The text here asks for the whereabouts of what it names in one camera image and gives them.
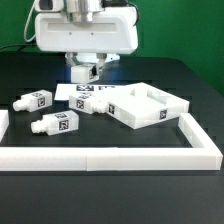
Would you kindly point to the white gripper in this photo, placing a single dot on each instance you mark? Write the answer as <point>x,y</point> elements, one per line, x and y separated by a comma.
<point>111,31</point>

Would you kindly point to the white square tabletop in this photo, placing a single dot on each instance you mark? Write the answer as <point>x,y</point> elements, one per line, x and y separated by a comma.
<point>140,105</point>

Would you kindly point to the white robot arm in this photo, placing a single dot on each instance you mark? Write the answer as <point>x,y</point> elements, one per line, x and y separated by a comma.
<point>83,11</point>

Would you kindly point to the white paper with tags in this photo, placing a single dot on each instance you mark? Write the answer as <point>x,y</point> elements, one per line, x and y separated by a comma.
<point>64,91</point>

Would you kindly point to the white U-shaped fence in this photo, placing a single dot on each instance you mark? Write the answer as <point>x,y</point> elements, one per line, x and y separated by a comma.
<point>203,154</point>

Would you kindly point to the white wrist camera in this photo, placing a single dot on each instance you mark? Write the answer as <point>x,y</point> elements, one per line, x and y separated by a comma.
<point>48,5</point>

